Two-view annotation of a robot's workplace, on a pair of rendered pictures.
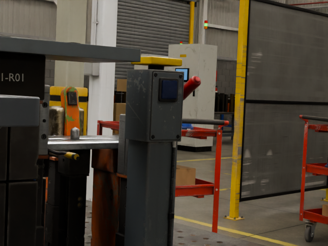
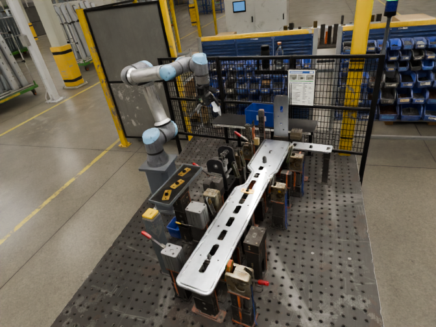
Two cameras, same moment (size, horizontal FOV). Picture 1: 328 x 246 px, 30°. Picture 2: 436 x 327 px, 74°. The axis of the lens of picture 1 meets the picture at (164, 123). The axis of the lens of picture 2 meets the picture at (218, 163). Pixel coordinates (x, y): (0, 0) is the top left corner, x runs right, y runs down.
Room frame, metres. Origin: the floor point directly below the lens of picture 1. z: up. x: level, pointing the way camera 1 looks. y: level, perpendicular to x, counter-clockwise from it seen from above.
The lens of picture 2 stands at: (2.17, -0.09, 2.12)
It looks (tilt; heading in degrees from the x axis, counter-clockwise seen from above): 33 degrees down; 156
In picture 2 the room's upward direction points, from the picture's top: 8 degrees counter-clockwise
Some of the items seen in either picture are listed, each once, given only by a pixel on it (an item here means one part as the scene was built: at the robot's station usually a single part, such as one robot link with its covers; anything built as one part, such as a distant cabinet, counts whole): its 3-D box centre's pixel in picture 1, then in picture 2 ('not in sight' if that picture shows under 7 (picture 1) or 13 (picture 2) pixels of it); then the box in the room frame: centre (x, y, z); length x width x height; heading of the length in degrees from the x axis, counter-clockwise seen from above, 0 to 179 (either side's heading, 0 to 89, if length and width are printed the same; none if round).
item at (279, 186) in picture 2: not in sight; (278, 206); (1.06, 0.76, 0.87); 0.12 x 0.09 x 0.35; 37
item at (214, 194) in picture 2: not in sight; (215, 216); (0.93, 0.39, 0.89); 0.13 x 0.11 x 0.38; 37
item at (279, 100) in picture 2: not in sight; (280, 116); (0.53, 1.20, 1.17); 0.12 x 0.01 x 0.34; 37
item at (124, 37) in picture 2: not in sight; (141, 84); (-1.91, 0.72, 1.00); 1.34 x 0.14 x 2.00; 45
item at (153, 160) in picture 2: not in sight; (156, 155); (0.42, 0.23, 1.15); 0.15 x 0.15 x 0.10
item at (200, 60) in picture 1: (190, 86); not in sight; (11.70, -0.47, 1.22); 0.80 x 0.54 x 2.45; 46
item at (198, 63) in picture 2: not in sight; (200, 64); (0.70, 0.53, 1.74); 0.09 x 0.08 x 0.11; 28
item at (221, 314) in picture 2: (112, 208); (204, 294); (1.33, 0.10, 0.84); 0.18 x 0.06 x 0.29; 37
